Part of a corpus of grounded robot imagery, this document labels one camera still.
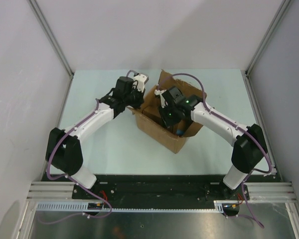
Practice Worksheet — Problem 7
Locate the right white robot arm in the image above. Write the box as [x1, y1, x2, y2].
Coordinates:
[154, 86, 268, 200]

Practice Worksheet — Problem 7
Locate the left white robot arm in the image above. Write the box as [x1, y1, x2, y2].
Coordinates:
[45, 73, 149, 199]

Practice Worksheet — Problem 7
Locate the left aluminium frame post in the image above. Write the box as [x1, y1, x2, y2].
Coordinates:
[27, 0, 74, 79]

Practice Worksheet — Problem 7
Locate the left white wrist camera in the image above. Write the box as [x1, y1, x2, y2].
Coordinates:
[133, 73, 149, 92]

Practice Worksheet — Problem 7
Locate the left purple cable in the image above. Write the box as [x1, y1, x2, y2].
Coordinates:
[36, 69, 138, 225]

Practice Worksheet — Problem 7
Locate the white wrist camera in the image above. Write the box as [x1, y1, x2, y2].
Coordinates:
[154, 90, 168, 108]
[133, 73, 149, 92]

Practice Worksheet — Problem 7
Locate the blue object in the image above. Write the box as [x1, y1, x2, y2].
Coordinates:
[176, 129, 185, 136]

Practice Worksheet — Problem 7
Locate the right aluminium frame post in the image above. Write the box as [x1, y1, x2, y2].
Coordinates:
[244, 0, 294, 76]

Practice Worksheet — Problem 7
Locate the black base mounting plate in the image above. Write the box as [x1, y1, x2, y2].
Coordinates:
[42, 174, 281, 207]

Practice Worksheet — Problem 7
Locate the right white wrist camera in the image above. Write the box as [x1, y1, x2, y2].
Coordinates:
[154, 90, 168, 108]

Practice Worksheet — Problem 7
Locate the brown cardboard express box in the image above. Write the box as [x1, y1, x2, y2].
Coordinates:
[130, 70, 207, 154]

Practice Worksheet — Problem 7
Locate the grey slotted cable duct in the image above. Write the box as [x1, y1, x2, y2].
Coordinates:
[36, 201, 240, 213]

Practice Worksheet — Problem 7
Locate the aluminium frame post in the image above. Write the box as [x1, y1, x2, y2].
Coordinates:
[244, 0, 294, 76]
[27, 0, 74, 79]

